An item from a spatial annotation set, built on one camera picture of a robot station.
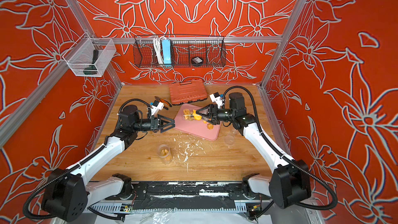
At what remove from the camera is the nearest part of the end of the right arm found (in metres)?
0.65

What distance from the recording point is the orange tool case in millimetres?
1077

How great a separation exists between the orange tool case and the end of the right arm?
0.39 metres
